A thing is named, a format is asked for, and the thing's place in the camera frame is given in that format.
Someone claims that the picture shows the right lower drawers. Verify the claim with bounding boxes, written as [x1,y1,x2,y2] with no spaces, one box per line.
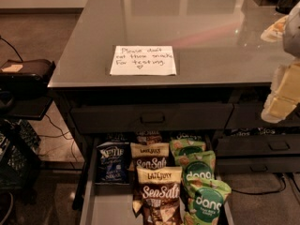
[216,134,300,173]

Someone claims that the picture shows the black crate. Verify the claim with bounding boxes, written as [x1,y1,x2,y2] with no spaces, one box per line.
[0,119,40,189]

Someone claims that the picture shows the black device on side stand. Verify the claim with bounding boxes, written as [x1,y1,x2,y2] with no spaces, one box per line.
[0,59,55,120]

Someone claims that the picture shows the front green Dang chip bag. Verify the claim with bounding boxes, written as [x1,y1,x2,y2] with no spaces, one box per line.
[184,176,232,225]

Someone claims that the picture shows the rear Late July chip bag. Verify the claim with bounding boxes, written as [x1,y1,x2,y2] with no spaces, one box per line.
[130,142,169,170]

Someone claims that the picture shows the front Late July chip bag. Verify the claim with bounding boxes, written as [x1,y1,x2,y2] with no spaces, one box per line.
[137,167,182,225]

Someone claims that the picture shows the top right drawer front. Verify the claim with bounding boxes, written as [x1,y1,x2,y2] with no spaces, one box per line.
[226,102,300,129]

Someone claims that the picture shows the green dang chip bag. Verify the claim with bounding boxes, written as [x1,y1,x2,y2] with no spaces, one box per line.
[174,151,216,181]
[170,139,206,157]
[184,176,232,225]

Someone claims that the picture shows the black floor cable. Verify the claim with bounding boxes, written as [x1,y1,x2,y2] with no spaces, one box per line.
[232,172,287,196]

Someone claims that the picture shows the middle green Dang chip bag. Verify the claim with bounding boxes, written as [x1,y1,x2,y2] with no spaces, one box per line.
[174,151,216,181]

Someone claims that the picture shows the rear green Dang chip bag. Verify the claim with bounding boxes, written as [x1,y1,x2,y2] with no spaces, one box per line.
[170,139,206,157]

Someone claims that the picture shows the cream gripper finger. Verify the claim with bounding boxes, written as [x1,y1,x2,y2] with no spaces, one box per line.
[271,63,300,103]
[261,95,296,124]

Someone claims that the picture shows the late july chip bag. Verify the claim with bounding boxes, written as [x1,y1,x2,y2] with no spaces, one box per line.
[137,167,182,225]
[130,142,169,170]

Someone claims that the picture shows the open grey middle drawer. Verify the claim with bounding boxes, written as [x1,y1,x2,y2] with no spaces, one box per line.
[79,134,236,225]

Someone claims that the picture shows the top left drawer front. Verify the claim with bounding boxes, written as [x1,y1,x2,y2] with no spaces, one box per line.
[70,103,233,134]

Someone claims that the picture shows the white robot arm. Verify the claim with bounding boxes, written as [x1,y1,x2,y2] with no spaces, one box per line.
[261,2,300,124]

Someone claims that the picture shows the blue Kettle chip bag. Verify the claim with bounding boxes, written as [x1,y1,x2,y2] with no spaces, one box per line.
[97,142,129,184]

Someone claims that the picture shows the white handwritten paper note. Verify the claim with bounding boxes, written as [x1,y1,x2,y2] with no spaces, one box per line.
[110,46,177,76]

